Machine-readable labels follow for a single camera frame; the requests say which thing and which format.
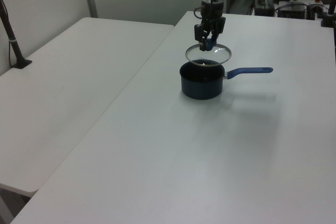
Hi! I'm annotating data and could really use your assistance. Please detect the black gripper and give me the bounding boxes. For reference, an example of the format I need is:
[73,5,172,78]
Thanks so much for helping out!
[194,1,226,51]

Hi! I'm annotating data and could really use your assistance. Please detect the glass lid with blue knob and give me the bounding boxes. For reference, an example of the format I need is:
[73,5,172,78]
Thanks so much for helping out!
[185,38,232,67]

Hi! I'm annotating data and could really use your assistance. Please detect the black electronics box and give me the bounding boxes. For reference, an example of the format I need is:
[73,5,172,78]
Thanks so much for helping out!
[254,0,276,16]

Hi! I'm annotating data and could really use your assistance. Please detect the saucepan with blue handle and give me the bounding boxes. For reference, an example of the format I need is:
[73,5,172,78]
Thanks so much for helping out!
[179,61,274,101]

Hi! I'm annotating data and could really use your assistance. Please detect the dark control box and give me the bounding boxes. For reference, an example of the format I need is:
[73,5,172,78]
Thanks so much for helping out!
[277,0,310,19]

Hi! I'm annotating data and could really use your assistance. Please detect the black camera stand pole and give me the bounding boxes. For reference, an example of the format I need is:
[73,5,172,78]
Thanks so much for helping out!
[0,0,33,69]

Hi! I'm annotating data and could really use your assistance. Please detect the white side table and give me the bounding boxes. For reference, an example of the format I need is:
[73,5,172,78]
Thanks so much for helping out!
[0,17,175,224]

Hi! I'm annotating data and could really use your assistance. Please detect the black clamp with pole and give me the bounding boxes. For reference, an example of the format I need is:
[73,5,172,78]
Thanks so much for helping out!
[320,0,336,28]

